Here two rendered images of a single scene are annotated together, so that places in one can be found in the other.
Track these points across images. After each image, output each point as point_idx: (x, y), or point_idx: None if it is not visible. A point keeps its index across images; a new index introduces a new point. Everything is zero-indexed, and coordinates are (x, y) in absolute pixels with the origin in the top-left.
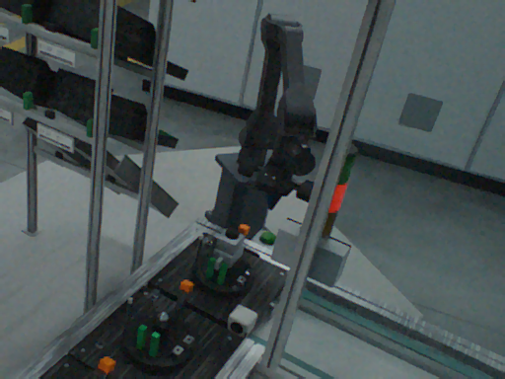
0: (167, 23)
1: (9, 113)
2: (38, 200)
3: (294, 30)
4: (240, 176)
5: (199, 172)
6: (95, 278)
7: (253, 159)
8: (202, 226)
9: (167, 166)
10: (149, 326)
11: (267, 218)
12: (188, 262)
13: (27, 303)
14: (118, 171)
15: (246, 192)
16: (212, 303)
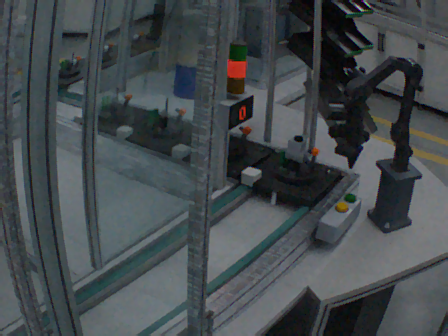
0: (315, 13)
1: None
2: (370, 150)
3: (392, 57)
4: (383, 161)
5: (441, 206)
6: (267, 129)
7: (364, 132)
8: (351, 175)
9: (438, 193)
10: (232, 142)
11: (407, 233)
12: None
13: None
14: (305, 84)
15: (380, 176)
16: (266, 169)
